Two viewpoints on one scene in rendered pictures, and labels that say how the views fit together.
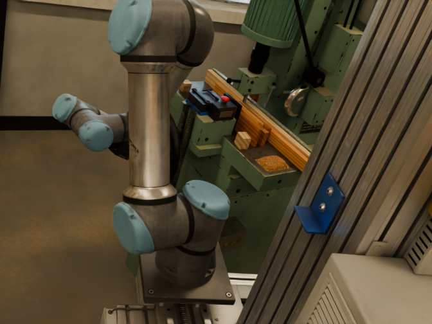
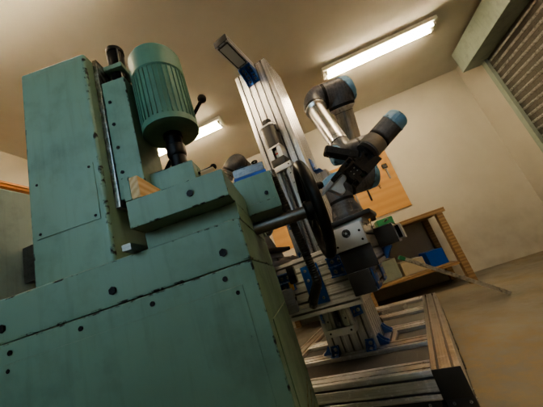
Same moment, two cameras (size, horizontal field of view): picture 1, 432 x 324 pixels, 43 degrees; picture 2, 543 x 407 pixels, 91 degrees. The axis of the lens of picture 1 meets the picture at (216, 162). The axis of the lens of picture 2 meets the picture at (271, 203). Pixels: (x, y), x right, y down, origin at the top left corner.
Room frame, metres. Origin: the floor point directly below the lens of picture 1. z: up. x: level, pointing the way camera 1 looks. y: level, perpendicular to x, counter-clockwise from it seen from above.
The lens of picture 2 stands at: (2.14, 0.67, 0.65)
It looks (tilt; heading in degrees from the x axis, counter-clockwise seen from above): 16 degrees up; 226
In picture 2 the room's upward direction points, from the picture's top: 19 degrees counter-clockwise
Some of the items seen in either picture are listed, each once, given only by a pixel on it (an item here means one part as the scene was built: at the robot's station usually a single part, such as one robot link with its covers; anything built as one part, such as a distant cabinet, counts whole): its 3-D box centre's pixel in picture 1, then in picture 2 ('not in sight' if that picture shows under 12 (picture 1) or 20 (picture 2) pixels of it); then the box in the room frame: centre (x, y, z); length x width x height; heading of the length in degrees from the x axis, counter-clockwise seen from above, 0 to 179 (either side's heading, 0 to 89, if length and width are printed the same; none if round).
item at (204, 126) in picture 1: (205, 121); (255, 197); (1.62, 0.08, 0.91); 0.15 x 0.14 x 0.09; 45
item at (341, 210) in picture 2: (189, 249); (345, 209); (1.03, -0.01, 0.87); 0.15 x 0.15 x 0.10
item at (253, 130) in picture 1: (235, 118); not in sight; (1.67, -0.02, 0.93); 0.25 x 0.01 x 0.07; 45
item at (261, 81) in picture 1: (254, 83); (178, 183); (1.80, -0.04, 1.03); 0.14 x 0.07 x 0.09; 135
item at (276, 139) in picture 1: (264, 130); not in sight; (1.69, -0.12, 0.92); 0.60 x 0.02 x 0.04; 45
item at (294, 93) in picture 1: (298, 100); not in sight; (1.79, -0.21, 1.02); 0.12 x 0.03 x 0.12; 135
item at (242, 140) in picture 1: (242, 140); not in sight; (1.56, -0.06, 0.92); 0.04 x 0.03 x 0.04; 34
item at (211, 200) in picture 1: (199, 213); (337, 186); (1.03, 0.00, 0.98); 0.13 x 0.12 x 0.14; 134
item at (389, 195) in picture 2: not in sight; (330, 201); (-1.16, -1.53, 1.50); 2.00 x 0.04 x 0.90; 127
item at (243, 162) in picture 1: (221, 130); (234, 220); (1.68, 0.02, 0.87); 0.61 x 0.30 x 0.06; 45
